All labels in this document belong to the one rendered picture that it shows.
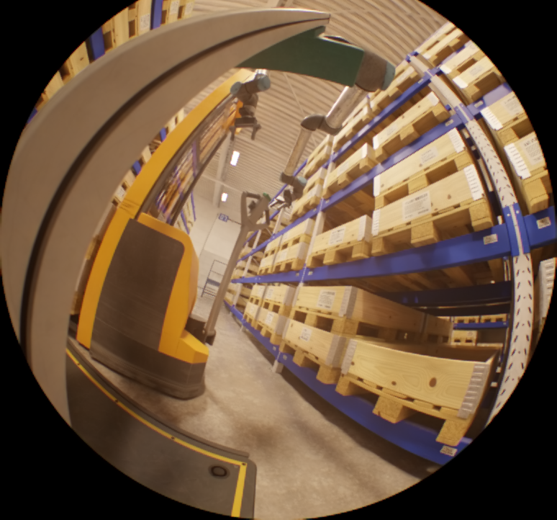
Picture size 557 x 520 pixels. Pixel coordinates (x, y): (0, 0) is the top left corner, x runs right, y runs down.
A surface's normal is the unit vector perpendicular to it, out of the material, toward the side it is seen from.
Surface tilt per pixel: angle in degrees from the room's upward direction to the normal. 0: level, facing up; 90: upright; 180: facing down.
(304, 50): 180
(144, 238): 90
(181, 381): 90
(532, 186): 90
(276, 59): 180
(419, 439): 90
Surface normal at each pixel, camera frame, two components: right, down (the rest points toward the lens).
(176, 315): 0.37, -0.21
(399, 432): -0.88, -0.39
